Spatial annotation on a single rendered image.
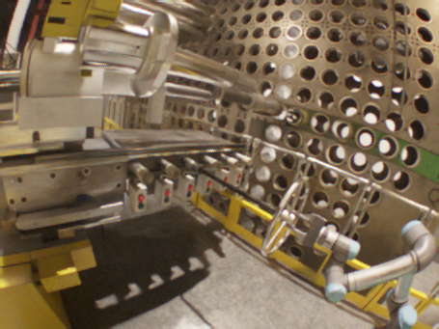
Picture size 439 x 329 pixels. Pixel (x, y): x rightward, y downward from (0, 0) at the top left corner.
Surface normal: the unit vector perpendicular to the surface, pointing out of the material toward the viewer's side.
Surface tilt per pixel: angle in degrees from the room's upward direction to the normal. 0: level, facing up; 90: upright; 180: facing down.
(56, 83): 68
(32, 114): 90
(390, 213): 90
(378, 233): 90
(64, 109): 90
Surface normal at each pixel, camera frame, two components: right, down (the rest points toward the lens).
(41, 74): 0.73, -0.04
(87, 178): 0.71, 0.34
